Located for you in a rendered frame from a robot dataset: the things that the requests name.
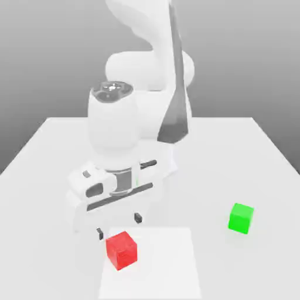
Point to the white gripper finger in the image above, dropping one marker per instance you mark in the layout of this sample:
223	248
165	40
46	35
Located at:
138	217
100	234

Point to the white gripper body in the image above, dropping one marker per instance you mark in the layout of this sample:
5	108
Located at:
112	211

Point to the small green cube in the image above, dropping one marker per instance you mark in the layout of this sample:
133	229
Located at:
241	218

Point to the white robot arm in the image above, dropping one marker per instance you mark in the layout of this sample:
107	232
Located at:
112	126

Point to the small red cube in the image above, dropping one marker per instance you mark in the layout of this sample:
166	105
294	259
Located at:
121	250

